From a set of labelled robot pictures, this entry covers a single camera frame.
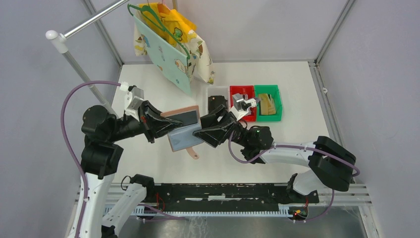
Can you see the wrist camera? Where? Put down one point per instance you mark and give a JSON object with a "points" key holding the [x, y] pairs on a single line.
{"points": [[242, 107], [132, 100]]}

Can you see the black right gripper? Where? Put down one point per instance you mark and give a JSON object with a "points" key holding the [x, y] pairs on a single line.
{"points": [[214, 137]]}

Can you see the white plastic bin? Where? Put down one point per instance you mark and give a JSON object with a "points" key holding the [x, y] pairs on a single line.
{"points": [[216, 90]]}

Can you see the red plastic bin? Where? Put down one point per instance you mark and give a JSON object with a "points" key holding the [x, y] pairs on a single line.
{"points": [[248, 92]]}

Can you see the black VIP card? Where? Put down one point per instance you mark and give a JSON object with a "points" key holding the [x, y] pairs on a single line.
{"points": [[187, 118]]}

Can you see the black cards stack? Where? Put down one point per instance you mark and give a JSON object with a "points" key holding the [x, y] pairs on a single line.
{"points": [[215, 101]]}

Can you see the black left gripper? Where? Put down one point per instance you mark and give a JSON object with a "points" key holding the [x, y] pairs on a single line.
{"points": [[148, 115]]}

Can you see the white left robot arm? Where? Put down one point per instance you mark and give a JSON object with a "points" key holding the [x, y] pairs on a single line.
{"points": [[99, 162]]}

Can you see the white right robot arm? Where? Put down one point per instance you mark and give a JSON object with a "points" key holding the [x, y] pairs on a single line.
{"points": [[329, 164]]}

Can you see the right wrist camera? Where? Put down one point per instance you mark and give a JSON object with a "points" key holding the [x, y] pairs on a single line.
{"points": [[242, 107]]}

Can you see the gold cards stack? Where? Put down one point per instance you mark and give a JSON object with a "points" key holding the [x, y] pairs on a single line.
{"points": [[267, 104]]}

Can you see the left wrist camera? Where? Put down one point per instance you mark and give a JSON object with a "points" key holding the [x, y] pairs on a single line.
{"points": [[132, 100]]}

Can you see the yellow patterned children shirt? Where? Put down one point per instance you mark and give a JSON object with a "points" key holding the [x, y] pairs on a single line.
{"points": [[182, 36]]}

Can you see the green clothes hanger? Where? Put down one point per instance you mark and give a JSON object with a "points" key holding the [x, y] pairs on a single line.
{"points": [[157, 19]]}

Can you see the light green cartoon garment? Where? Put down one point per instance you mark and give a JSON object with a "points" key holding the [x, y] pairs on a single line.
{"points": [[171, 62]]}

